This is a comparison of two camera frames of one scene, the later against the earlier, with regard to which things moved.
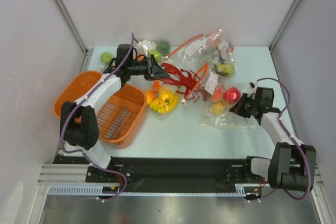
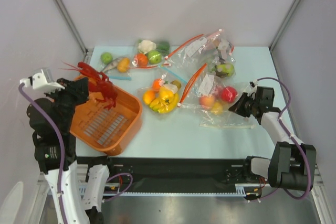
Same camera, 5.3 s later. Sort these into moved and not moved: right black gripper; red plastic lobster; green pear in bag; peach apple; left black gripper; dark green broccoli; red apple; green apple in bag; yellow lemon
Moved: left black gripper; red plastic lobster; peach apple
Not moved: green apple in bag; red apple; green pear in bag; right black gripper; dark green broccoli; yellow lemon
